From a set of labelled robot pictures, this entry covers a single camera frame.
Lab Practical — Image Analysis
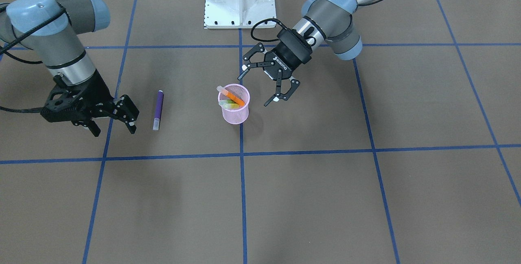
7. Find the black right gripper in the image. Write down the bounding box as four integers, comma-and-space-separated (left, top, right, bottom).
40, 70, 140, 137

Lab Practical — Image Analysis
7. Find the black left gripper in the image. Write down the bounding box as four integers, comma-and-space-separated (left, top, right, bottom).
237, 28, 314, 107

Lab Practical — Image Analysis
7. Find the purple marker pen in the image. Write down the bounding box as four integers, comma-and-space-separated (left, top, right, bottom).
152, 90, 164, 131

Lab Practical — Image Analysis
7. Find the orange marker pen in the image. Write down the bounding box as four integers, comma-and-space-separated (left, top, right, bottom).
217, 86, 245, 107

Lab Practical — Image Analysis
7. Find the yellow marker pen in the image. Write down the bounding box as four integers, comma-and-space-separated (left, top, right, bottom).
221, 103, 240, 110

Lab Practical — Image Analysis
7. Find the green marker pen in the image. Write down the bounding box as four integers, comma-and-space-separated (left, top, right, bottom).
219, 99, 236, 106

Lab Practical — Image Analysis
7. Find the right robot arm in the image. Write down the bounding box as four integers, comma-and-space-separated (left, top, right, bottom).
1, 0, 139, 136

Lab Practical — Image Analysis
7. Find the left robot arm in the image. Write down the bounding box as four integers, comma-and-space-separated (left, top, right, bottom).
238, 0, 383, 106

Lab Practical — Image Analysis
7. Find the brown paper table mat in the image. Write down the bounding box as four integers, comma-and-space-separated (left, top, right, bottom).
1, 0, 521, 264

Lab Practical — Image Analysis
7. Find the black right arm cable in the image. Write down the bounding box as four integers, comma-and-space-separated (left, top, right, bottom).
0, 2, 68, 114

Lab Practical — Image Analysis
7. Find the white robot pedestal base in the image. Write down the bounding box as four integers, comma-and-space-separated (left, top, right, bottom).
204, 0, 277, 29

